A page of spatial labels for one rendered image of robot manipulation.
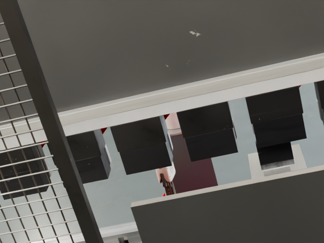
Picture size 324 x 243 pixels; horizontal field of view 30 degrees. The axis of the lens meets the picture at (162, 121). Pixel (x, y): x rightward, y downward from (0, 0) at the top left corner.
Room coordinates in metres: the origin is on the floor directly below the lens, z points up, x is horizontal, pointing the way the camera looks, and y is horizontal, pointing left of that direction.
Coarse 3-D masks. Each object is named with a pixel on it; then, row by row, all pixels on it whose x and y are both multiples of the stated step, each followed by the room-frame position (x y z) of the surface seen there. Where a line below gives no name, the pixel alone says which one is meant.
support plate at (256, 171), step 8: (296, 144) 1.84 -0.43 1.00; (256, 152) 1.87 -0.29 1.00; (296, 152) 1.79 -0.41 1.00; (256, 160) 1.81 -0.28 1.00; (296, 160) 1.74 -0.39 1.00; (256, 168) 1.76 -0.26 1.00; (272, 168) 1.73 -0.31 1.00; (296, 168) 1.68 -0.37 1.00; (304, 168) 1.67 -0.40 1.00; (256, 176) 1.70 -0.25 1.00
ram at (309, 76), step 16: (272, 80) 1.54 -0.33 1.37; (288, 80) 1.53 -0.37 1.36; (304, 80) 1.52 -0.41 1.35; (320, 80) 1.52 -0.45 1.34; (208, 96) 1.57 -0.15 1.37; (224, 96) 1.56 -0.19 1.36; (240, 96) 1.55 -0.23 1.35; (128, 112) 1.61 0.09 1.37; (144, 112) 1.60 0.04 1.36; (160, 112) 1.59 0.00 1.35; (64, 128) 1.64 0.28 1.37; (80, 128) 1.64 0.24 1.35; (96, 128) 1.63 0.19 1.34; (0, 144) 1.68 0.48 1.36; (16, 144) 1.67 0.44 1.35
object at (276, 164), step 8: (256, 144) 1.58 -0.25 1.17; (280, 144) 1.57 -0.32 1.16; (288, 144) 1.57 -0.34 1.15; (264, 152) 1.58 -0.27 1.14; (272, 152) 1.57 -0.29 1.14; (280, 152) 1.57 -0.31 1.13; (288, 152) 1.57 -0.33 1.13; (264, 160) 1.58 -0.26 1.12; (272, 160) 1.58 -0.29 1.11; (280, 160) 1.57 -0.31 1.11; (288, 160) 1.58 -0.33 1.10; (264, 168) 1.59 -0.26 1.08
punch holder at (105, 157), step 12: (84, 132) 1.64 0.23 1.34; (96, 132) 1.66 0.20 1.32; (48, 144) 1.65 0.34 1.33; (72, 144) 1.64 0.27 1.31; (84, 144) 1.64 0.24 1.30; (96, 144) 1.63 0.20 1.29; (84, 156) 1.64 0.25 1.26; (96, 156) 1.63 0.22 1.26; (108, 156) 1.70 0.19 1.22; (84, 168) 1.64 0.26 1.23; (96, 168) 1.63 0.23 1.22; (108, 168) 1.67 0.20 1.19; (84, 180) 1.64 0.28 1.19; (96, 180) 1.64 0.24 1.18
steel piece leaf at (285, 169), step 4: (276, 168) 1.68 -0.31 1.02; (280, 168) 1.68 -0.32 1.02; (284, 168) 1.68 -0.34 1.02; (288, 168) 1.67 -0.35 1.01; (264, 172) 1.69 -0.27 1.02; (268, 172) 1.68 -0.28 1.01; (272, 172) 1.68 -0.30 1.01; (276, 172) 1.68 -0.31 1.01; (280, 172) 1.68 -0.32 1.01; (284, 172) 1.68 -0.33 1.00
